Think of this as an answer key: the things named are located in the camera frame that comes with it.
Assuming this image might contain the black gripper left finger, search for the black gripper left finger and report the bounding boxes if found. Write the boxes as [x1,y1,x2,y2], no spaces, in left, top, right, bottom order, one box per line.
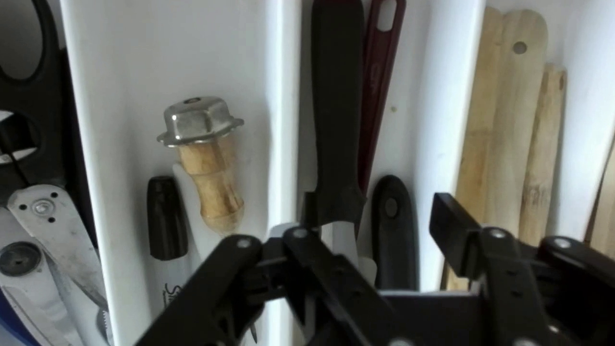
[137,227,398,346]

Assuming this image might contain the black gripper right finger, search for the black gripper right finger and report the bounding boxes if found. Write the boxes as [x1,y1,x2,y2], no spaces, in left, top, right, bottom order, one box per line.
[429,192,615,346]

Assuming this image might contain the black cream spreader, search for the black cream spreader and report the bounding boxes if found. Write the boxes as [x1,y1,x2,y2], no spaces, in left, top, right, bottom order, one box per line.
[298,0,369,258]

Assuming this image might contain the wooden spatula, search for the wooden spatula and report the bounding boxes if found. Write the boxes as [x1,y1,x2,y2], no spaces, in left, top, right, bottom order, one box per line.
[456,6,548,235]

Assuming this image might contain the white cutlery tray organizer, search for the white cutlery tray organizer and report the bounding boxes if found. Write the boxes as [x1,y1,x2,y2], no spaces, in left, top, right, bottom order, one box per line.
[60,0,615,346]

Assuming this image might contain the dark red slotted utensil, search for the dark red slotted utensil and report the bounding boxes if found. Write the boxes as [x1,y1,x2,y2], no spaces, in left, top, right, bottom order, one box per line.
[358,0,408,192]

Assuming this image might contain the black rounded utensil handle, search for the black rounded utensil handle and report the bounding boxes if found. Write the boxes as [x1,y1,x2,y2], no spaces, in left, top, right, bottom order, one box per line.
[371,175,419,290]

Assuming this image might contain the silver metal tool handle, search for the silver metal tool handle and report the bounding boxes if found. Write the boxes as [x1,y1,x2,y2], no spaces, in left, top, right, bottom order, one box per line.
[0,183,116,346]

